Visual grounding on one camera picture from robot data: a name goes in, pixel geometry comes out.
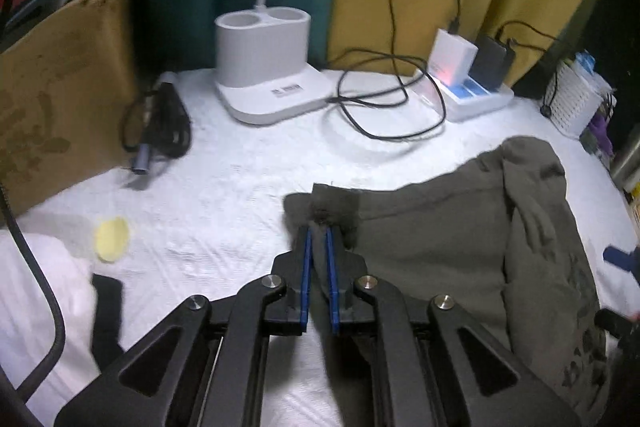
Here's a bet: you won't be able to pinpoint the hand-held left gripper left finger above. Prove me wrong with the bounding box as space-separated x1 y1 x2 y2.
54 227 313 427

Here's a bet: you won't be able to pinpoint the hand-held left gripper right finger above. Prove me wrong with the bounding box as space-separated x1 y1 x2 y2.
325 227 583 427

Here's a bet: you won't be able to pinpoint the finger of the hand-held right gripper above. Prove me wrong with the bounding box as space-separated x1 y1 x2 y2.
594 308 640 344
602 244 640 289

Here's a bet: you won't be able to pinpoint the olive green t-shirt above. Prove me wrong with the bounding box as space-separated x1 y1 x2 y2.
283 135 619 427

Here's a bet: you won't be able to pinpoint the steel cup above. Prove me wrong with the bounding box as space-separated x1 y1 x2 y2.
612 146 640 194

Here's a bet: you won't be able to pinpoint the purple item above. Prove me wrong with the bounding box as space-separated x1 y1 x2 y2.
582 111 616 158

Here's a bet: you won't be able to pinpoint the white woven basket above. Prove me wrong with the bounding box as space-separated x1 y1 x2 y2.
546 59 619 138

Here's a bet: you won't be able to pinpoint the blue white packet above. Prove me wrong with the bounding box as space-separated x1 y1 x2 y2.
571 51 614 94

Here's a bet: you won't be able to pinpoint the yellow round pad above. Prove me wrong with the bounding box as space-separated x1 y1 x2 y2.
93 216 132 263

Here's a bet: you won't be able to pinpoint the white power strip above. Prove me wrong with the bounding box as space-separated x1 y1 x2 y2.
414 67 516 123

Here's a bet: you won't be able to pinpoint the white lamp base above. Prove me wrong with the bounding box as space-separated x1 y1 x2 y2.
214 0 334 126

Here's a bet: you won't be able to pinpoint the black charger adapter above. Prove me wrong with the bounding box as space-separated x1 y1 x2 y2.
469 35 516 90

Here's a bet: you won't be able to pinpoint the white charger adapter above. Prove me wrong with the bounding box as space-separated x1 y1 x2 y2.
428 28 479 86

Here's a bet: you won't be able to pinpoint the white cloth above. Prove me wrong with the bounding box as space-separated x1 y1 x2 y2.
0 231 99 414

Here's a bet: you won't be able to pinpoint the brown cardboard box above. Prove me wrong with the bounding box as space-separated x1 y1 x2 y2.
0 0 137 219

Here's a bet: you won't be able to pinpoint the black strap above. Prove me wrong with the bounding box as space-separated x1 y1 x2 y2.
90 274 125 371

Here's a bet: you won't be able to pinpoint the coiled black cable bundle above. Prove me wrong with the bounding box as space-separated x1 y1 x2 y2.
122 71 194 176

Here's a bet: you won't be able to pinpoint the long black charging cable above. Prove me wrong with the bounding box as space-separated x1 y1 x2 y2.
324 0 461 140

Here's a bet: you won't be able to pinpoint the short black charging cable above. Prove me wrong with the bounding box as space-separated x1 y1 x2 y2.
494 20 559 54

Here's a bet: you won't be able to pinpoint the thick black cable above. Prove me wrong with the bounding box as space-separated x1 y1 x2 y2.
0 184 67 404

